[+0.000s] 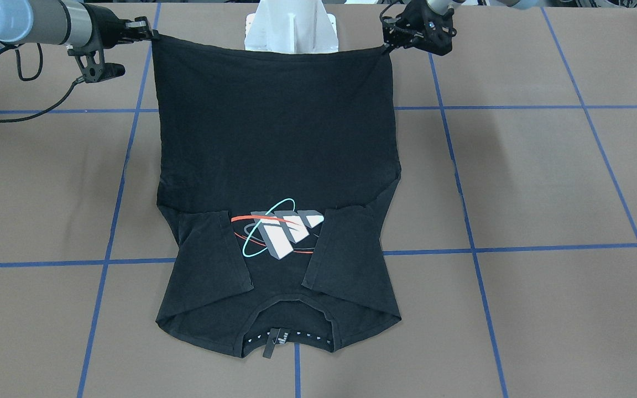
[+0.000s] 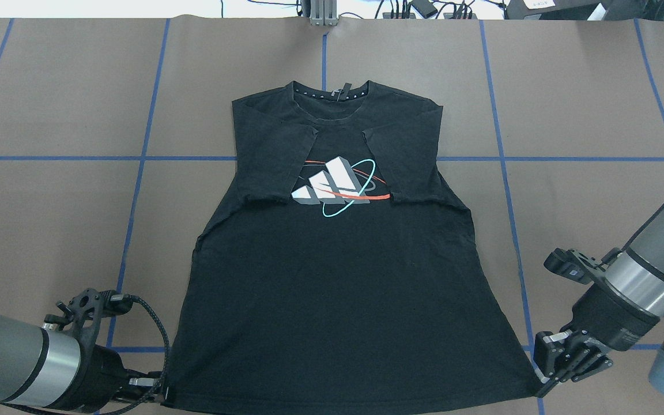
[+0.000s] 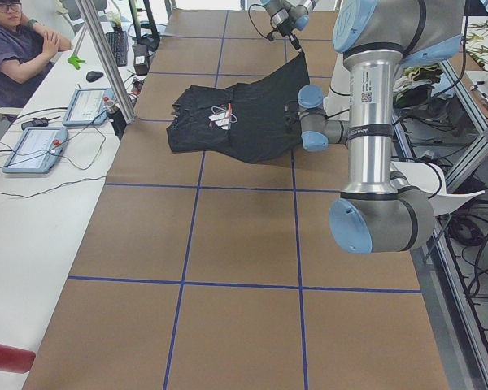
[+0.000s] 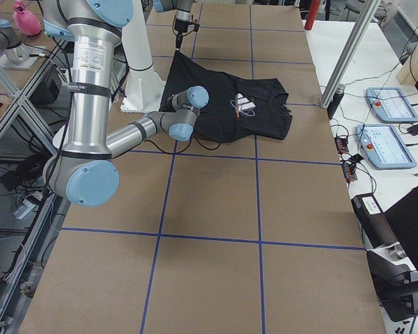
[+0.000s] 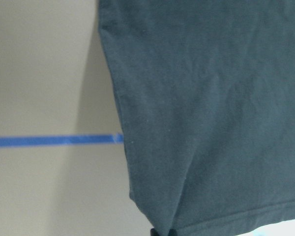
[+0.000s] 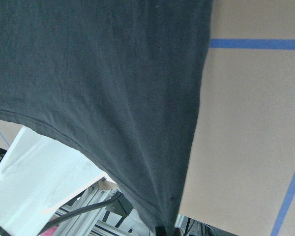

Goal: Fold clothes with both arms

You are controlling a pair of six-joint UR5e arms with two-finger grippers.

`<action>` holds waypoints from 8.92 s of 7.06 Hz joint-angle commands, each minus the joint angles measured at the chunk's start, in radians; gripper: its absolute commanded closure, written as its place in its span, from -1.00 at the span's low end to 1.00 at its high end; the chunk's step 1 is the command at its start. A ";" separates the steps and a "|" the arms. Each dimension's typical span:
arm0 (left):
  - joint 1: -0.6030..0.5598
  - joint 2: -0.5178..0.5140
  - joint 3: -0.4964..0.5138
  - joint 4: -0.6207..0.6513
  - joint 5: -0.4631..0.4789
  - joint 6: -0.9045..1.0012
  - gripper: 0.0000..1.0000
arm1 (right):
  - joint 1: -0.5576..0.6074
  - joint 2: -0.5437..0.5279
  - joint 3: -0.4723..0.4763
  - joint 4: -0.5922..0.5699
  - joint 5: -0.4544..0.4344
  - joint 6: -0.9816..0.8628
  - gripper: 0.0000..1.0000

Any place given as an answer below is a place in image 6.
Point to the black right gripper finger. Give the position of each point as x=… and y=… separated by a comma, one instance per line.
x=160, y=231

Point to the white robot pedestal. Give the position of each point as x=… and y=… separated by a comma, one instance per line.
x=37, y=176

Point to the black graphic t-shirt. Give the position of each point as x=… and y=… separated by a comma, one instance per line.
x=117, y=80

